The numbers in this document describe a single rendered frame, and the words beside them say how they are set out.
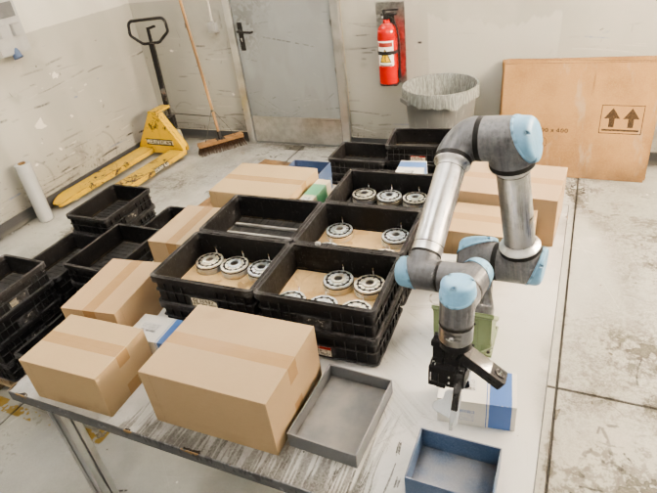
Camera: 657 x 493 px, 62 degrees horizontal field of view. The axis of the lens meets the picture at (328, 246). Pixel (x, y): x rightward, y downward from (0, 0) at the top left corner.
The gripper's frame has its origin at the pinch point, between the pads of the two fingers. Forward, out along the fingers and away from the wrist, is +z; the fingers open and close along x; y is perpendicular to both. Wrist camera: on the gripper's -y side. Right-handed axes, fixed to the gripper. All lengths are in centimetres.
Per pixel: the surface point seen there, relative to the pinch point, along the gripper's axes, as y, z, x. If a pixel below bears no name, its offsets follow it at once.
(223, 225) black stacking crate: 110, -6, -61
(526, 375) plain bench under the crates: -11.4, 13.9, -34.6
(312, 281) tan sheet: 61, 0, -41
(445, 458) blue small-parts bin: 3.2, 17.0, 0.6
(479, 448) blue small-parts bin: -4.7, 12.0, -1.1
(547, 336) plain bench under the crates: -15, 12, -53
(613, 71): -26, -18, -329
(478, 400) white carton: -1.9, 7.1, -12.1
